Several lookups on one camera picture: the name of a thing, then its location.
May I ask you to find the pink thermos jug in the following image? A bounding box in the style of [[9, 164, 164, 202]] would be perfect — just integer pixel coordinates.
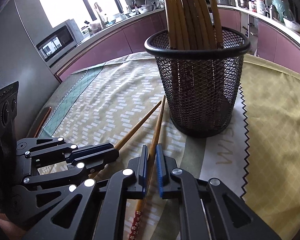
[[255, 0, 266, 16]]

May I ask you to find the white microwave oven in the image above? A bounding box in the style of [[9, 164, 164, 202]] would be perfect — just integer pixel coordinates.
[[36, 19, 83, 66]]

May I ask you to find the dark wooden chopstick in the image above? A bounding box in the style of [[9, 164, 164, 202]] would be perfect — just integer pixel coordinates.
[[89, 95, 166, 181]]

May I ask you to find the grey refrigerator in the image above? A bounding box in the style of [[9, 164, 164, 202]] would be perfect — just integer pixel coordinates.
[[0, 0, 60, 139]]

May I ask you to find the kitchen faucet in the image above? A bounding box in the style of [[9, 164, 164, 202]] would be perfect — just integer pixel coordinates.
[[94, 2, 106, 29]]

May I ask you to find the patterned beige tablecloth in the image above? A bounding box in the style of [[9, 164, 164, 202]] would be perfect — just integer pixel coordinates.
[[39, 52, 248, 239]]

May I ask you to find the yellow cloth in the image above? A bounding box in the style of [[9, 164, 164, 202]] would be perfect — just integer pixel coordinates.
[[241, 55, 300, 239]]

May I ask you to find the black camera box left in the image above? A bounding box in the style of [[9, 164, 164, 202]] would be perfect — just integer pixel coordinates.
[[0, 81, 19, 206]]

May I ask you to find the black mesh utensil holder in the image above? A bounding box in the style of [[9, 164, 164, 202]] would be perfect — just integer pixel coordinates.
[[144, 27, 250, 138]]

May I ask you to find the steel stock pot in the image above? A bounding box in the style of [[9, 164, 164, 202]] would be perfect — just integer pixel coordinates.
[[235, 0, 251, 9]]

